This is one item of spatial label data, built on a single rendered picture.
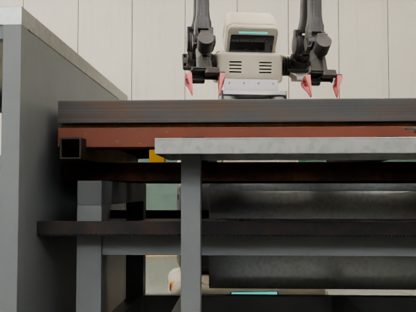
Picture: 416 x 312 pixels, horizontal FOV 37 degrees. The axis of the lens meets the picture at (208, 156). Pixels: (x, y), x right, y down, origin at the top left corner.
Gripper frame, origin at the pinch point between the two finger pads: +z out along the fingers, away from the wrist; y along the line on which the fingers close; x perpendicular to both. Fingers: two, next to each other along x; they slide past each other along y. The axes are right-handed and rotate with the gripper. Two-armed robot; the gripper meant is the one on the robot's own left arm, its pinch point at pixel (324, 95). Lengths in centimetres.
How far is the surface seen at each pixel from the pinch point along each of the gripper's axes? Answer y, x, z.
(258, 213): -23.5, 23.2, 36.4
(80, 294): -80, -31, 83
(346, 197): 7.8, 16.2, 33.4
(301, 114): -28, -59, 48
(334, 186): 3.5, 14.9, 29.4
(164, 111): -60, -55, 45
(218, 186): -38, 21, 26
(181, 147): -58, -79, 70
